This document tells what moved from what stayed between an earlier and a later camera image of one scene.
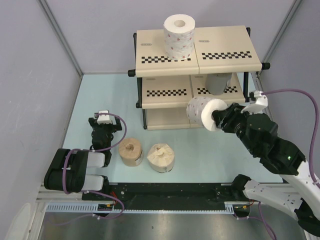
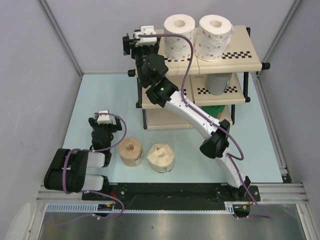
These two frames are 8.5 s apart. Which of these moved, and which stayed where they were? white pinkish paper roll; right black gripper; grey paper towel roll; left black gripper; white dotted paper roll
Moved: white pinkish paper roll; right black gripper
Stayed: white dotted paper roll; left black gripper; grey paper towel roll
